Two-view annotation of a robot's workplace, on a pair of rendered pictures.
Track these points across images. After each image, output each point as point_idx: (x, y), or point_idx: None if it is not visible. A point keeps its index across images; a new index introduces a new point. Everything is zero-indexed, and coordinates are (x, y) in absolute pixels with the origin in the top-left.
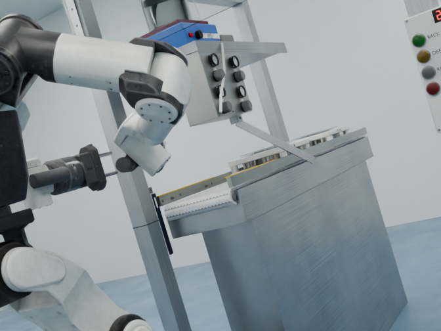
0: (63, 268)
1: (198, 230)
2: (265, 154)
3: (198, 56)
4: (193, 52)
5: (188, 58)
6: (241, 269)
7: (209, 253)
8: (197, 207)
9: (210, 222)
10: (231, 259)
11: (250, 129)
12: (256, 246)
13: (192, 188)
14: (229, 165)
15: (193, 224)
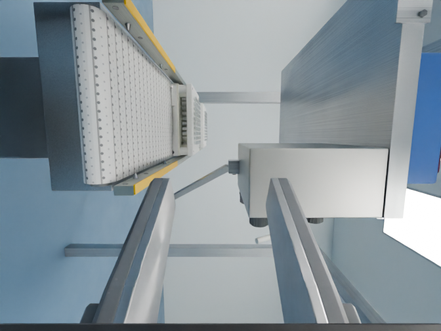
0: None
1: (44, 77)
2: (189, 133)
3: (371, 215)
4: (382, 208)
5: (379, 192)
6: (3, 114)
7: (33, 60)
8: (85, 102)
9: (58, 111)
10: (21, 102)
11: (214, 175)
12: (39, 152)
13: (154, 52)
14: (187, 85)
15: (59, 68)
